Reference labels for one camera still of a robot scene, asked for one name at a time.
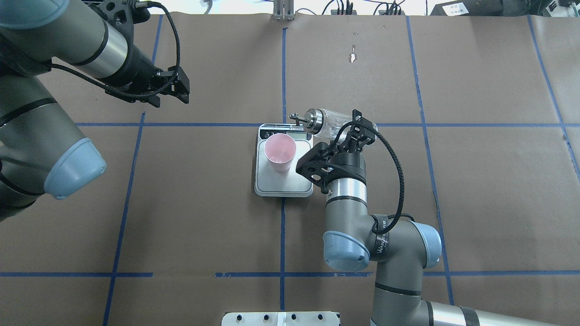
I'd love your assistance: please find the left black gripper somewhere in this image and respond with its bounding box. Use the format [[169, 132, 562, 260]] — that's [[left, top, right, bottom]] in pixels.
[[107, 45, 190, 109]]

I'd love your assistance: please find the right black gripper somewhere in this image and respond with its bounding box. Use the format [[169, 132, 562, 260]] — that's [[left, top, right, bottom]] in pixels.
[[327, 109, 377, 184]]

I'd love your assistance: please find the glass sauce dispenser bottle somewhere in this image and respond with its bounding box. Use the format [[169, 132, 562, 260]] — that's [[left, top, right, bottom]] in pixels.
[[288, 109, 365, 140]]

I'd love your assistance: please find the pink plastic cup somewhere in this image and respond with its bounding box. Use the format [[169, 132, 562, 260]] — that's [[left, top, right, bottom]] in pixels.
[[264, 133, 296, 172]]

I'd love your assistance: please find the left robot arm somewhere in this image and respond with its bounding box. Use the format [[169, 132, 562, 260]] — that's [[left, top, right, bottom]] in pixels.
[[0, 0, 190, 221]]

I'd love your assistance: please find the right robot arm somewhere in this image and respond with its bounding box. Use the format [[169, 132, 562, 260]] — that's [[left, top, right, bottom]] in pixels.
[[321, 110, 543, 326]]

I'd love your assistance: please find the silver digital kitchen scale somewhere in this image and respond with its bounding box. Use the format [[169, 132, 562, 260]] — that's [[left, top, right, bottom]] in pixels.
[[254, 124, 313, 197]]

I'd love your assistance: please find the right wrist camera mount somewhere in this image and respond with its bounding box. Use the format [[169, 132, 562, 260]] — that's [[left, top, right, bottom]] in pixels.
[[295, 142, 337, 195]]

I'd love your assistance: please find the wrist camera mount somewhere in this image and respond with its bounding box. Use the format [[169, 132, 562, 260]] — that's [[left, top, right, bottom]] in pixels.
[[295, 142, 337, 195], [83, 0, 151, 37]]

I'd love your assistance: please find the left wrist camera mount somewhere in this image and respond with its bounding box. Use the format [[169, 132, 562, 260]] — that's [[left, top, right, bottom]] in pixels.
[[83, 0, 151, 37]]

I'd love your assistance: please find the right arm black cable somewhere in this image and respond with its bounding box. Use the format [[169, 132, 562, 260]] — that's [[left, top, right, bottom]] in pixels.
[[372, 125, 415, 235]]

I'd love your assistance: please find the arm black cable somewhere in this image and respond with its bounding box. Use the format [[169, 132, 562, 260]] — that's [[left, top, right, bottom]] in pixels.
[[45, 1, 182, 100], [372, 125, 415, 235]]

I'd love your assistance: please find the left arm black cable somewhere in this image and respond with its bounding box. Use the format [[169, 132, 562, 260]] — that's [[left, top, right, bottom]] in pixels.
[[45, 1, 182, 100]]

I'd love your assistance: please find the aluminium frame post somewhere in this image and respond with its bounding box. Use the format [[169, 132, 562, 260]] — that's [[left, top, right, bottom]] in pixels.
[[272, 0, 295, 21]]

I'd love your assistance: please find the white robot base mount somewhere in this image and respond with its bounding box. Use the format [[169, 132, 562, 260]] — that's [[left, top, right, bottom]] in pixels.
[[221, 311, 341, 326]]

